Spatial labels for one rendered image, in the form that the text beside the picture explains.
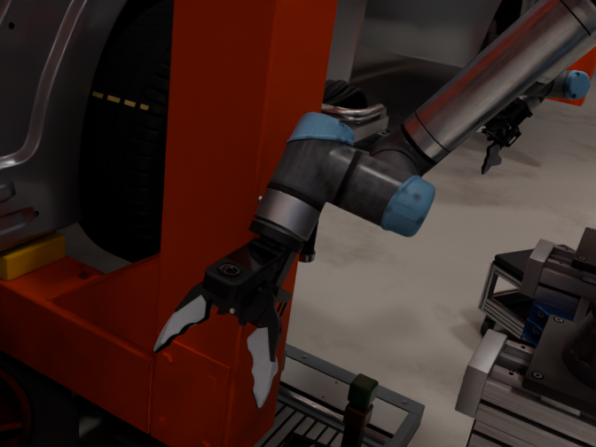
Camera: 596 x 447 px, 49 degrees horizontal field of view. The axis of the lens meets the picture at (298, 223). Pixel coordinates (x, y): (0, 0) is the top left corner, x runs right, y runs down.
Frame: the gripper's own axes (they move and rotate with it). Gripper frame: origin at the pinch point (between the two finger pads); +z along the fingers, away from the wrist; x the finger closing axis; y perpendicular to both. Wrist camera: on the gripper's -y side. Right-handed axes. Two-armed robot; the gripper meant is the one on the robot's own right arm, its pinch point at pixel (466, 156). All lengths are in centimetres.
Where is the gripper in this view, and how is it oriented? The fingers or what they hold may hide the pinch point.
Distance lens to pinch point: 192.2
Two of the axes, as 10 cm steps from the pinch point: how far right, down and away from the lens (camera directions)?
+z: -6.9, 7.2, -0.4
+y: 3.3, 2.6, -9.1
